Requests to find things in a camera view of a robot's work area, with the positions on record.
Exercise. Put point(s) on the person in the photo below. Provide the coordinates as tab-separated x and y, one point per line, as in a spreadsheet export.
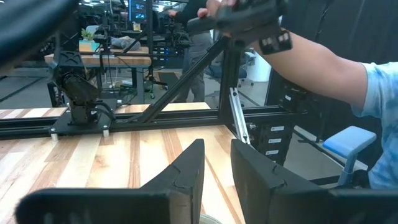
196	62
382	124

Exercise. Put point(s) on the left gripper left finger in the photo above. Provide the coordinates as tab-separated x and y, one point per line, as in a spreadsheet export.
174	193

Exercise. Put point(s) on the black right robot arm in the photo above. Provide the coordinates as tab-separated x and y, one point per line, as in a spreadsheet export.
79	93

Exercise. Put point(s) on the person's hand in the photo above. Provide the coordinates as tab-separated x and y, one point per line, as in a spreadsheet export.
214	7

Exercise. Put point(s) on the small background plant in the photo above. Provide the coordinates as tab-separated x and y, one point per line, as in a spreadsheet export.
87	34

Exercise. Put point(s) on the teal box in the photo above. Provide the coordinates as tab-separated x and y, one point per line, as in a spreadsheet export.
88	46

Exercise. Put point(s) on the person's forearm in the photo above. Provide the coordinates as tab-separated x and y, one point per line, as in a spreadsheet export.
311	68

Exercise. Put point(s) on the wooden background table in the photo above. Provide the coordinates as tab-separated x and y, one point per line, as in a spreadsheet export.
124	60

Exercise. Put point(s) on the black labelled controller boxes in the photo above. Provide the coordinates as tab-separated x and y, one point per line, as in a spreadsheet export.
273	140

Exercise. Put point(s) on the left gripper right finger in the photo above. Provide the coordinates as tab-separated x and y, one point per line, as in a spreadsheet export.
267	193

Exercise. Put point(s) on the grey cloth bundle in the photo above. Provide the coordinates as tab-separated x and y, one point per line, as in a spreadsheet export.
126	43

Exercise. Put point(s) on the black background robot arm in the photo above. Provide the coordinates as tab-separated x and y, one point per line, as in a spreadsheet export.
104	39

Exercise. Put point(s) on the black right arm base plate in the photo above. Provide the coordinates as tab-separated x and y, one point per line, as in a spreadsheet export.
87	127

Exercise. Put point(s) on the blue chair armrest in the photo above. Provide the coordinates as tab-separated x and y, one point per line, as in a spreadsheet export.
349	141

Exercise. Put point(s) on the silver aluminium bar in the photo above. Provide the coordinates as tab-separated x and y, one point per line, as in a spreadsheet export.
239	118

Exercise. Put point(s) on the lit computer monitor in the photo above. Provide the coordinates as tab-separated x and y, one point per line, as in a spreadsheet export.
137	11

